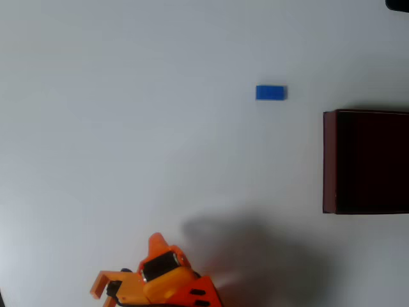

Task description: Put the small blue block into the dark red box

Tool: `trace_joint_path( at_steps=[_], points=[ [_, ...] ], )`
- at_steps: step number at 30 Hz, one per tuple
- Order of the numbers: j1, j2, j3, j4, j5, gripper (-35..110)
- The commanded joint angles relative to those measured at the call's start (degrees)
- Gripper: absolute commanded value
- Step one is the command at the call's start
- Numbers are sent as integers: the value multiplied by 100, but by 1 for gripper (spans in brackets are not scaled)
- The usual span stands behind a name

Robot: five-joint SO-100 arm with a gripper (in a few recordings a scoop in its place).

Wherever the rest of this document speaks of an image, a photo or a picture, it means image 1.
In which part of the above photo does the blue rectangular block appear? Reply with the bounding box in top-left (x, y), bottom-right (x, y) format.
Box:
top-left (255, 84), bottom-right (288, 102)

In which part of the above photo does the dark brown box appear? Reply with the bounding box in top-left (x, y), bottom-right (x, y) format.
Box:
top-left (321, 109), bottom-right (409, 216)

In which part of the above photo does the small black camera module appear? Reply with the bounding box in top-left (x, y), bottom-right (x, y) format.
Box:
top-left (107, 280), bottom-right (124, 297)

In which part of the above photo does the black corner object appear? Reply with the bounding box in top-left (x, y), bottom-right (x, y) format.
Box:
top-left (385, 0), bottom-right (409, 13)

